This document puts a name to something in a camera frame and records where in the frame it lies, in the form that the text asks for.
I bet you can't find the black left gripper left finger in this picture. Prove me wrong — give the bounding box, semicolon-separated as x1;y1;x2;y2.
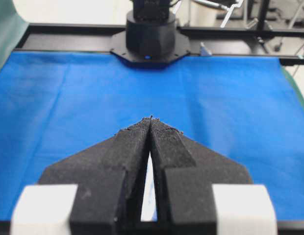
11;118;151;235

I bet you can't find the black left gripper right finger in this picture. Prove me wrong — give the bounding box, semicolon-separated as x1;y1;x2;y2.
150;119;277;235

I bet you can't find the blue table cloth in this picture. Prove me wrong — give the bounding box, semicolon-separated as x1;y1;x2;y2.
0;52;304;220

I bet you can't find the black metal rack background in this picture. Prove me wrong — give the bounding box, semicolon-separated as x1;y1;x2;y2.
215;0;304;52

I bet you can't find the green backdrop cloth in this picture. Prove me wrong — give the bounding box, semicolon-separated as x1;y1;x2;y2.
0;0;29;70

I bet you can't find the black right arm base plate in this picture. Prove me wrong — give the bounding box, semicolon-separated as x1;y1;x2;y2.
110;31;190;69

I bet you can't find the black aluminium table frame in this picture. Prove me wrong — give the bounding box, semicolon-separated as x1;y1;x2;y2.
0;24;304;235

